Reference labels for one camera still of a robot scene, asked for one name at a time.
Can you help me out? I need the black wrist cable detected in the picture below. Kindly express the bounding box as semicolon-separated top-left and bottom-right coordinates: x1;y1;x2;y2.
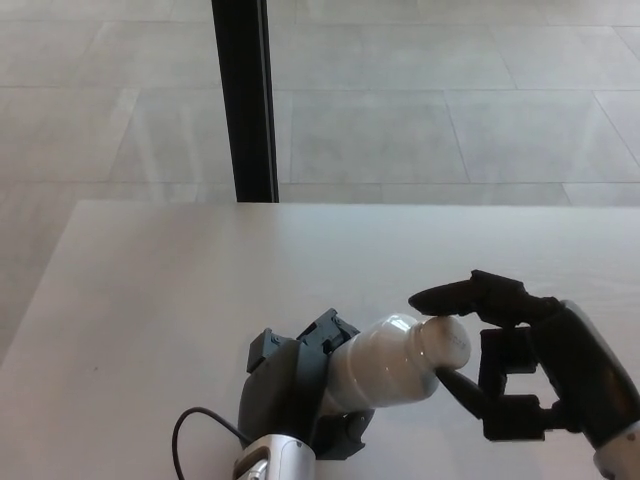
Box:
172;407;252;480

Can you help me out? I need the white screw cap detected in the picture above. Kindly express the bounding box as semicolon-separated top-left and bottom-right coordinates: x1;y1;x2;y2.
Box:
418;315;473;371

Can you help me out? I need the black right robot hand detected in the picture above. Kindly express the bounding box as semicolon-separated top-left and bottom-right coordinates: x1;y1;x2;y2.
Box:
408;269;640;449

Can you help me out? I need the black vertical post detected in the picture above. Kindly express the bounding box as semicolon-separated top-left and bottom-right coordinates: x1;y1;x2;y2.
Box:
210;0;280;204

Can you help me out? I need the white plastic bottle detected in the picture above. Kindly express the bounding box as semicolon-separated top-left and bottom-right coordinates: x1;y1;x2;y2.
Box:
319;313;442;410

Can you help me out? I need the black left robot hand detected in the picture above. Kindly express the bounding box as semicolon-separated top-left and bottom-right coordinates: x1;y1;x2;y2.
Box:
236;308;374;461

